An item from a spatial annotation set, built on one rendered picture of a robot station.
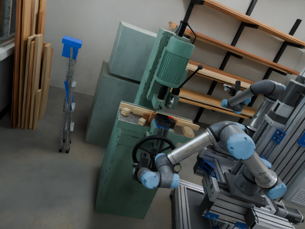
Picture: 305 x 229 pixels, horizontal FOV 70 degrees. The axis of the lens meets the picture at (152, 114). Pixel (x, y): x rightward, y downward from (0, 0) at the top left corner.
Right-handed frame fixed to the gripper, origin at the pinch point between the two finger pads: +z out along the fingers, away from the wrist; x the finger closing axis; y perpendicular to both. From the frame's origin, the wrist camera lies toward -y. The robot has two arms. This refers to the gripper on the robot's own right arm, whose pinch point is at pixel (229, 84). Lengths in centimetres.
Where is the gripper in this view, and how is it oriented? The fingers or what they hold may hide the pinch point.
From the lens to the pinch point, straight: 241.4
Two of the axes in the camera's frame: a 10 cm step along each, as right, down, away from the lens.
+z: -1.7, -4.6, 8.7
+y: -2.1, 8.8, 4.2
